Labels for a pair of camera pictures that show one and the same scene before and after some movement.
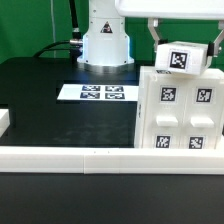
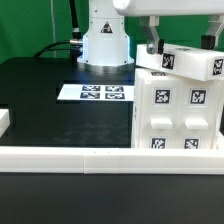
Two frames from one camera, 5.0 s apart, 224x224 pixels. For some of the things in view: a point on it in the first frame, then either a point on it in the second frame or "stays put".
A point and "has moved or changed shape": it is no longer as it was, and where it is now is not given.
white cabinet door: (202, 113) has moved or changed shape
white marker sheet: (100, 92) stays put
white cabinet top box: (181, 56) has moved or changed shape
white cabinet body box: (179, 111) stays put
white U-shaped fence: (105, 159) stays put
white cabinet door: (165, 113) has moved or changed shape
